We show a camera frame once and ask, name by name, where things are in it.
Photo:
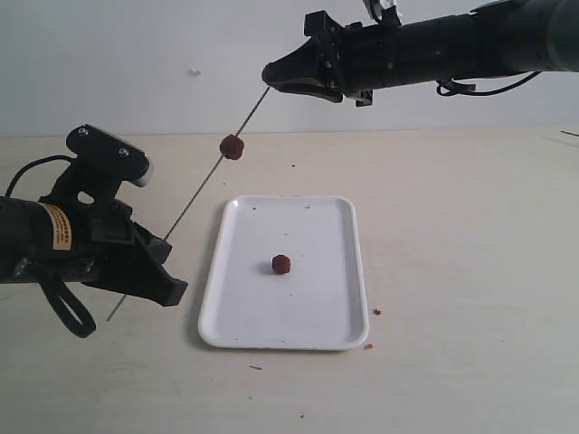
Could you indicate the red date top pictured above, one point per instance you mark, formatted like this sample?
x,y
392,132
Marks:
x,y
266,76

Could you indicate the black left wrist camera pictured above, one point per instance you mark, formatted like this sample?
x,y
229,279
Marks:
x,y
111,155

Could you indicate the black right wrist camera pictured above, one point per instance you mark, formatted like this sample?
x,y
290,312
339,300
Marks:
x,y
383,12

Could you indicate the red date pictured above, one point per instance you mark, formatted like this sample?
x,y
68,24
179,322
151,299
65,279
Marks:
x,y
281,264
266,76
232,147

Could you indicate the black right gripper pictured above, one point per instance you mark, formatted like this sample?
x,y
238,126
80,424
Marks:
x,y
336,62

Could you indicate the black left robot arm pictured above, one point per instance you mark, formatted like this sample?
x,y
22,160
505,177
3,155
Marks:
x,y
36,240

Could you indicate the white rectangular plastic tray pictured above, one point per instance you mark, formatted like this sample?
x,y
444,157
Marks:
x,y
320,305

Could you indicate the thin metal skewer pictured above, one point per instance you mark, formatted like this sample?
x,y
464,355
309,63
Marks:
x,y
200,188

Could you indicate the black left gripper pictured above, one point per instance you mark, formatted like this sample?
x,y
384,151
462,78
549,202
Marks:
x,y
128,258

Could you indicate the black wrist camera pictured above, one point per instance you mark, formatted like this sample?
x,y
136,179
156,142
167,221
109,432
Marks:
x,y
383,12
111,155

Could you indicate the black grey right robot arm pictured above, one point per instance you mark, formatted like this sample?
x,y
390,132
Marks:
x,y
495,40

